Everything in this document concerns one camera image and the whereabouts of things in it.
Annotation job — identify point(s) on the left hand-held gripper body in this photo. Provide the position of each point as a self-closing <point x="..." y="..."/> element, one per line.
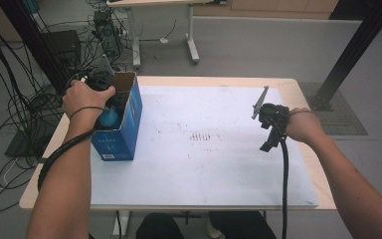
<point x="101" y="78"/>

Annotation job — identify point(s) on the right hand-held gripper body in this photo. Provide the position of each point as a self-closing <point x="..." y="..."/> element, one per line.
<point x="275" y="114"/>

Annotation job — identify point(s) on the blue plastic bottle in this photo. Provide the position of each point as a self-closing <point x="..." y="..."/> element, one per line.
<point x="108" y="120"/>

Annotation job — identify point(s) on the blue cardboard box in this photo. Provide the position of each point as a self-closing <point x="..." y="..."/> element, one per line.
<point x="121" y="142"/>

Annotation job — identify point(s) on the person's left hand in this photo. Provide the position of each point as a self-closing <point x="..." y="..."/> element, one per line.
<point x="83" y="96"/>

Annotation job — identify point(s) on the person's right hand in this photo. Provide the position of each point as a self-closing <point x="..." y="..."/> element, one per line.
<point x="303" y="126"/>

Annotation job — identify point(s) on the black equipment box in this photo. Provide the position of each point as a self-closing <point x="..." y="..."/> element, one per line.
<point x="63" y="46"/>

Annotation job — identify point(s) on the white table mat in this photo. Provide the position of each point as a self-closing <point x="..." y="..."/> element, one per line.
<point x="212" y="166"/>

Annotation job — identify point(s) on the white power adapter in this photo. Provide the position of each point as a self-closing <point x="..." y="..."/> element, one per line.
<point x="164" y="40"/>

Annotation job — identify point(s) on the person's right leg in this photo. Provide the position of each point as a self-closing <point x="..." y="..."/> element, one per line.
<point x="242" y="225"/>

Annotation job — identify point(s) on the person's leg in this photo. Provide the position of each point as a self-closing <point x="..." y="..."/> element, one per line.
<point x="159" y="227"/>
<point x="242" y="225"/>

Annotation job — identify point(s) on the black tape strip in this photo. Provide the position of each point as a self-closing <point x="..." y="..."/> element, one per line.
<point x="41" y="160"/>

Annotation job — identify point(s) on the white-legged wooden desk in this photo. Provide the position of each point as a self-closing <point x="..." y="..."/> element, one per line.
<point x="190" y="30"/>

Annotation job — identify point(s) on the white shoe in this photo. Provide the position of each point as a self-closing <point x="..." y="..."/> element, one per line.
<point x="214" y="230"/>

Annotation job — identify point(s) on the wooden cabinet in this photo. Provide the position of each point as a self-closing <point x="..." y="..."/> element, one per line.
<point x="278" y="6"/>

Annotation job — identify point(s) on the white table leg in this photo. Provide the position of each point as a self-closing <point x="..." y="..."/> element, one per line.
<point x="123" y="222"/>

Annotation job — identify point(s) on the person's left leg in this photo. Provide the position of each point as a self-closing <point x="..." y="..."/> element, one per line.
<point x="159" y="227"/>

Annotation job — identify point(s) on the black metal post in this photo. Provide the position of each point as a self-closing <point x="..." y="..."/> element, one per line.
<point x="354" y="46"/>
<point x="30" y="36"/>

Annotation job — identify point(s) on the black stand base plate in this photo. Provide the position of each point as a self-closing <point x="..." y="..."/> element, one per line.
<point x="23" y="146"/>

